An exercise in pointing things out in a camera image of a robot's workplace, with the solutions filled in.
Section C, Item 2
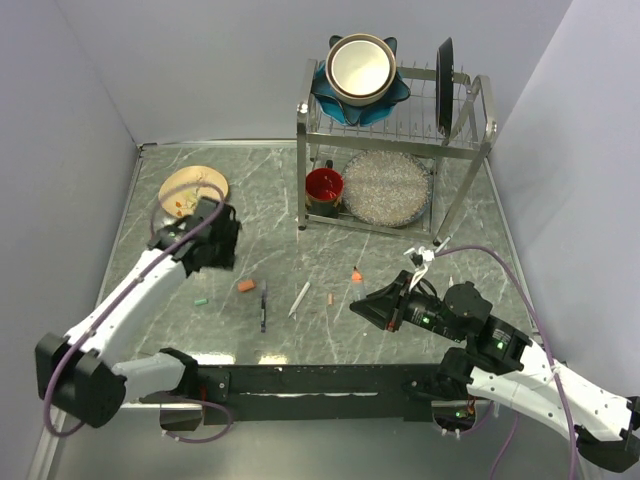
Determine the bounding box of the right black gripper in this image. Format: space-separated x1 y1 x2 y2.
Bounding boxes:
348 269 463 340

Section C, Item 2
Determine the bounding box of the grey marker orange tip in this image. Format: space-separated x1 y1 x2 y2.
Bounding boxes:
351 267 366 301

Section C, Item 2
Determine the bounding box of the large orange marker cap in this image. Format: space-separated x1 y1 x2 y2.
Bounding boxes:
237 279 256 292

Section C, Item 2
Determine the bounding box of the dark blue pen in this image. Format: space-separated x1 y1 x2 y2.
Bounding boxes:
260 280 268 333

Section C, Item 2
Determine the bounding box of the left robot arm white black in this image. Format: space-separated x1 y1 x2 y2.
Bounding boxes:
35 197 241 436

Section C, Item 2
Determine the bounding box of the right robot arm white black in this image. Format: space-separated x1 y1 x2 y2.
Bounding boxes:
350 271 639 473

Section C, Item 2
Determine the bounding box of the grey pen by rack leg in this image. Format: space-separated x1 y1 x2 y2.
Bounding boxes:
433 236 451 256

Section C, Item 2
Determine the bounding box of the yellow bird-pattern plate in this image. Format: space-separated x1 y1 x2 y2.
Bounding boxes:
158 166 229 218

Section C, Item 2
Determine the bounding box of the white green-tipped highlighter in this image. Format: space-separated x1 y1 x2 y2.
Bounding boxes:
288 281 311 317

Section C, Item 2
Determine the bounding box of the speckled grey plate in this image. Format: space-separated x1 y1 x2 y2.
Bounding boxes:
341 150 431 228

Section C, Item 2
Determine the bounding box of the red black mug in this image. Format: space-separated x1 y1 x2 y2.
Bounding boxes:
305 160 344 218

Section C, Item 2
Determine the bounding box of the steel dish rack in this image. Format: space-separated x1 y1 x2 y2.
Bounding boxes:
296 59 498 245

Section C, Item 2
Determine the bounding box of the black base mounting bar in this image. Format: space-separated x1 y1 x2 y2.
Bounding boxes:
138 363 501 434

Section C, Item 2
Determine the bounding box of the blue petal-shaped bowl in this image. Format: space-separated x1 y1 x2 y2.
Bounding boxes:
311 33 410 126

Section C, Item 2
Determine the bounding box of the cream bowl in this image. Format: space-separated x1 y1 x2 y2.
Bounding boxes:
325 33 397 107

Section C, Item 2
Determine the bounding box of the black plate upright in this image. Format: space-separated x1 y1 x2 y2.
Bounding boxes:
436 37 454 138

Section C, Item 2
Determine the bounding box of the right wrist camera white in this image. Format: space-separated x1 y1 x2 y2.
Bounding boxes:
403 246 435 291

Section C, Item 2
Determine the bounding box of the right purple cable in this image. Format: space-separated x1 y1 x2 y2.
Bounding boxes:
439 245 581 480

